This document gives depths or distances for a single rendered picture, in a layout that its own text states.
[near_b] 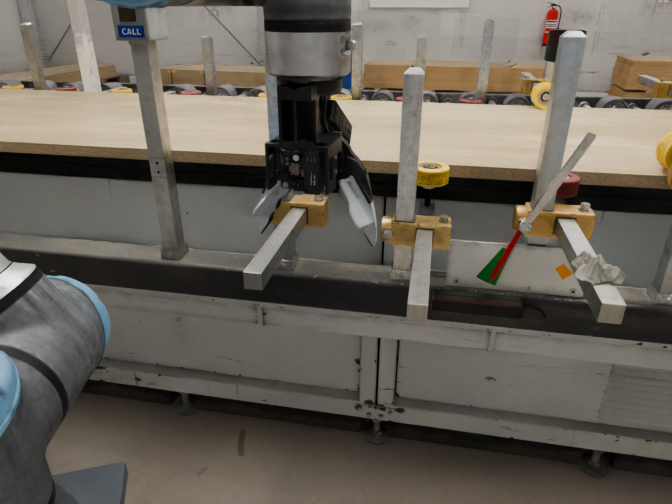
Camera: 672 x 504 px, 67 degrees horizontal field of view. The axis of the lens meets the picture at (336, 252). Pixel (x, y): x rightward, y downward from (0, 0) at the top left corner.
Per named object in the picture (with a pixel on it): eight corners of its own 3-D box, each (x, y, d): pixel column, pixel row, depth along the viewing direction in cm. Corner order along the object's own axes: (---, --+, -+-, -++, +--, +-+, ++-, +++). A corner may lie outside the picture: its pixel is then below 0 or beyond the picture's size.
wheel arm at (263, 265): (264, 295, 78) (262, 271, 77) (243, 293, 79) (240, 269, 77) (324, 200, 117) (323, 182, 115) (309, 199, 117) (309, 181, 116)
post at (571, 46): (536, 295, 101) (588, 31, 80) (518, 293, 102) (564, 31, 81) (533, 286, 104) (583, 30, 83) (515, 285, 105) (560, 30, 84)
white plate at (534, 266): (582, 298, 98) (594, 251, 94) (445, 285, 103) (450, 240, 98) (582, 296, 99) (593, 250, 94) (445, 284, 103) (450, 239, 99)
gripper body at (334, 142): (264, 195, 57) (257, 82, 52) (291, 173, 64) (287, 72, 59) (331, 201, 55) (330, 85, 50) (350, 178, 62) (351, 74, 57)
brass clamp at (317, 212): (323, 229, 102) (322, 205, 100) (258, 224, 105) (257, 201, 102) (329, 218, 108) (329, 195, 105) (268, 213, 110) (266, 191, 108)
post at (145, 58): (180, 260, 113) (147, 40, 94) (159, 258, 114) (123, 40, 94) (189, 251, 117) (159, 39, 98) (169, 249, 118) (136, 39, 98)
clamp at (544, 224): (590, 240, 93) (596, 215, 91) (513, 235, 96) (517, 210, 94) (583, 229, 98) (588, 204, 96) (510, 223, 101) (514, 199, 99)
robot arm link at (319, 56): (282, 28, 58) (365, 29, 56) (284, 73, 60) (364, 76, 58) (250, 31, 50) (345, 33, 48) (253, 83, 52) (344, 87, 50)
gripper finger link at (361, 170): (348, 216, 62) (307, 157, 60) (351, 211, 63) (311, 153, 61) (380, 198, 60) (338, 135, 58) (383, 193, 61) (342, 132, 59)
